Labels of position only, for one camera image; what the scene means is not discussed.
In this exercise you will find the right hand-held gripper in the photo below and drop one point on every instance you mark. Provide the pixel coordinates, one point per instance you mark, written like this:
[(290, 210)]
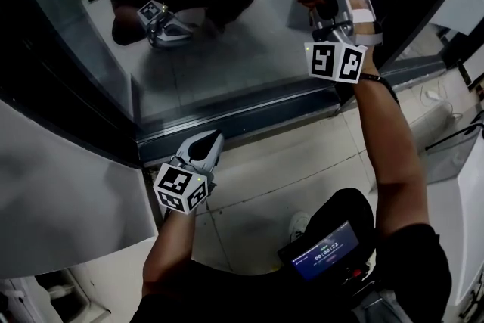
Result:
[(332, 62)]

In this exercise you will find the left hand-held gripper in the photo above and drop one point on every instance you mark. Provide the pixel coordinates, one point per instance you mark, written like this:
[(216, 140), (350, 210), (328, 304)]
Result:
[(179, 187)]

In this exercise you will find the clear glass window pane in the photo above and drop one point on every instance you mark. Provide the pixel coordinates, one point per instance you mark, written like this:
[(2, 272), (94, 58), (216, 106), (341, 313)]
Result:
[(227, 60)]

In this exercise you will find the person's right forearm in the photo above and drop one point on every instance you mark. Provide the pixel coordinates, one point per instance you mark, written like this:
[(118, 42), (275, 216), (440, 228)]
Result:
[(393, 162)]

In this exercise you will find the person's left forearm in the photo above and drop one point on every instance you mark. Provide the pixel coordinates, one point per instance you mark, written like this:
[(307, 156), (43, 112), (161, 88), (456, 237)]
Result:
[(170, 246)]

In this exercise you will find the person's right hand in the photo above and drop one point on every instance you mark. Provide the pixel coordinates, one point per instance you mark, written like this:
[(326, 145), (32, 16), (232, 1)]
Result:
[(365, 28)]

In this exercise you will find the black wristband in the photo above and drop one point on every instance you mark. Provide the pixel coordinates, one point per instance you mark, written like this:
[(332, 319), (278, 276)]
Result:
[(372, 78)]

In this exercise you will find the partly frosted glass pane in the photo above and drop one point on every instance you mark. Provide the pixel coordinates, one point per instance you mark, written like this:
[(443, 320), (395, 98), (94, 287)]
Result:
[(419, 45)]

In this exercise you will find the person's white shoe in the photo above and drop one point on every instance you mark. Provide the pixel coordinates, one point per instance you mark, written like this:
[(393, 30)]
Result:
[(298, 223)]

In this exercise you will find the white power adapter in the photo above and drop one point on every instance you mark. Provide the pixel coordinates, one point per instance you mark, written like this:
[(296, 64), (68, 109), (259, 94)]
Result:
[(432, 94)]

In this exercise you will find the person's black shirt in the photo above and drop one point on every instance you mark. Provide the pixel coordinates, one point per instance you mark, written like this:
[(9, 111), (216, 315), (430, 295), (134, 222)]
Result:
[(227, 295)]

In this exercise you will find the person's black trousers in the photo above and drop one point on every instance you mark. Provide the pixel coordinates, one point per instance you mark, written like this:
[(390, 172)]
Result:
[(340, 208)]

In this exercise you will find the chest-mounted timer display device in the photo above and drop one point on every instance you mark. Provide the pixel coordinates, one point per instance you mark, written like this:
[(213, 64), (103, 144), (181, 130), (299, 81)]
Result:
[(325, 251)]

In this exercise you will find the black bent rod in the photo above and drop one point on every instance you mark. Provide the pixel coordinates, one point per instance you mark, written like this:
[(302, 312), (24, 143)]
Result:
[(452, 138)]

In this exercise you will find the white plastic rack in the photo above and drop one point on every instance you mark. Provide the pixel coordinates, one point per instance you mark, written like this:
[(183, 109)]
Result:
[(81, 299)]

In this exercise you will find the white side table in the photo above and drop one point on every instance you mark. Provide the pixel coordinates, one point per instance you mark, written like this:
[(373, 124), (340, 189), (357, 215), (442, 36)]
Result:
[(15, 306)]

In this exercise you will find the large white cabinet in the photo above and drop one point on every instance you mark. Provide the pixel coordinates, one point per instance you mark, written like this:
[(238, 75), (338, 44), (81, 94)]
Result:
[(465, 238)]

